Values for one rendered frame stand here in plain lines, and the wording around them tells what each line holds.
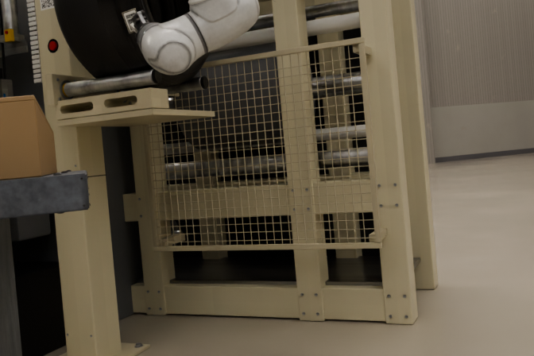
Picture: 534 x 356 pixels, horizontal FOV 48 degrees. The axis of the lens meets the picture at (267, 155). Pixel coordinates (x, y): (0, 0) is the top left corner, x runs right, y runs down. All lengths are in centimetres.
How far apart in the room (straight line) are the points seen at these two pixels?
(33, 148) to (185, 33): 71
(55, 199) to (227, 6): 82
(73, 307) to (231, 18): 118
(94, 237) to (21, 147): 139
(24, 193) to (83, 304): 147
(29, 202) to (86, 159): 141
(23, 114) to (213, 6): 74
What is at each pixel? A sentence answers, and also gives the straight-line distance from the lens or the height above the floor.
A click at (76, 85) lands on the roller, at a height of 91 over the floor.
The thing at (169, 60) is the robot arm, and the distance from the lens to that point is 134.
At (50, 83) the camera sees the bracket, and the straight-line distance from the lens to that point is 199.
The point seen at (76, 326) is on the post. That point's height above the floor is 13.
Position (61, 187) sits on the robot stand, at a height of 64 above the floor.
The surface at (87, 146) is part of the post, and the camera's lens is 211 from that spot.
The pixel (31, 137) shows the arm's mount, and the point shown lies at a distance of 74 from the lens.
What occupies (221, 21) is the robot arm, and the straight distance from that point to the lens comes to 140.
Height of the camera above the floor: 66
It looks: 1 degrees down
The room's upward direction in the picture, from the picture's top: 5 degrees counter-clockwise
